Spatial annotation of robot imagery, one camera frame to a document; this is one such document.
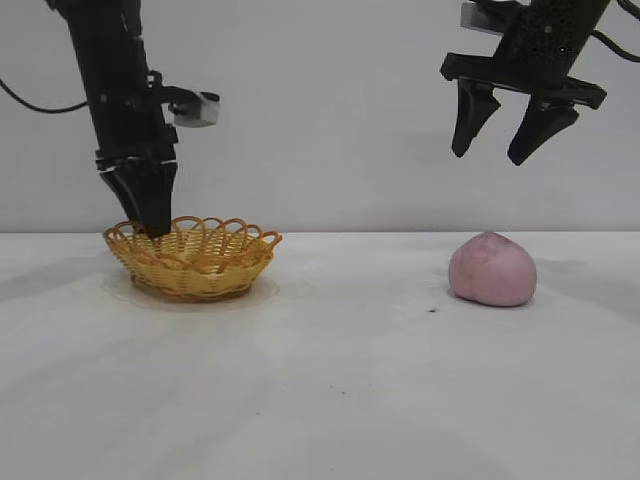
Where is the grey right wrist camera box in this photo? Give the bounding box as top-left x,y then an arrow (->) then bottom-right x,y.
459,0 -> 509,36

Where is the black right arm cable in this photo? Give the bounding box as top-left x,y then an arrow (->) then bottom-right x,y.
592,29 -> 640,64

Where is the pink peach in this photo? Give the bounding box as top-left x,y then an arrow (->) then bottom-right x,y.
448,230 -> 540,308

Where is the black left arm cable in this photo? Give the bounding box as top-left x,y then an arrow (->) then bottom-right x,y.
0,77 -> 91,112

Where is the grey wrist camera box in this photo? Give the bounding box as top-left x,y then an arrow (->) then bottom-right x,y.
459,0 -> 509,36
167,89 -> 221,129

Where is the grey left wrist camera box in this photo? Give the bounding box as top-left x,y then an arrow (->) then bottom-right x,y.
167,89 -> 221,129

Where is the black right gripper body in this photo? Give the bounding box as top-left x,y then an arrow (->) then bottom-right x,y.
439,0 -> 614,109

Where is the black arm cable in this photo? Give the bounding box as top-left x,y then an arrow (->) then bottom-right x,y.
0,77 -> 91,112
592,29 -> 640,64

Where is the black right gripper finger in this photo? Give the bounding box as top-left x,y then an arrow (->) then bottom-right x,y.
507,97 -> 580,167
451,79 -> 502,159

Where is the yellow woven plastic basket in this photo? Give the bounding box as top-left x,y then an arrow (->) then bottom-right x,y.
103,215 -> 284,304

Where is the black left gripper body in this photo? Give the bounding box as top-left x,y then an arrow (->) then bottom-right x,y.
72,34 -> 180,174

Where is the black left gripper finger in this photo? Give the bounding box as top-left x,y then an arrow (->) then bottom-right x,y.
99,169 -> 146,231
134,164 -> 178,237

